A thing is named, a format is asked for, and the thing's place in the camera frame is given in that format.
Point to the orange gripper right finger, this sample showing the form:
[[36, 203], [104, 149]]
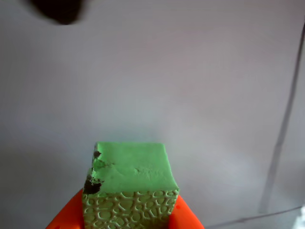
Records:
[[184, 217]]

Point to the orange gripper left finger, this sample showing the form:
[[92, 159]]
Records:
[[71, 214]]

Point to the green textured foam cube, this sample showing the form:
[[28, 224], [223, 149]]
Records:
[[133, 171]]

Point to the black marker dot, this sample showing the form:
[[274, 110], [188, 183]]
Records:
[[59, 10]]

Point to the white paper sheet with frame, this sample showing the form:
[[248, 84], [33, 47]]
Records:
[[166, 71]]

